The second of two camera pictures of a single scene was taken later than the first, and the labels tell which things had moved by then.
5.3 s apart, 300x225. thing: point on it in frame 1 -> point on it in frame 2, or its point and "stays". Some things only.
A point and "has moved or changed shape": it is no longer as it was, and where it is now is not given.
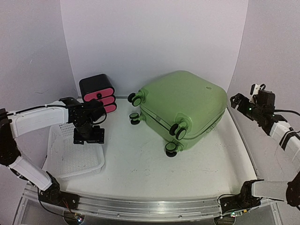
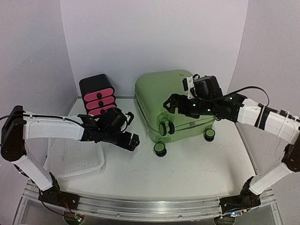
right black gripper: x=242 y=104 -> x=179 y=104
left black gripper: x=98 y=138 -> x=125 y=145
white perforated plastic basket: x=66 y=160 stays
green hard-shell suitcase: x=184 y=106 has moved or changed shape
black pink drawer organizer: x=99 y=87 stays
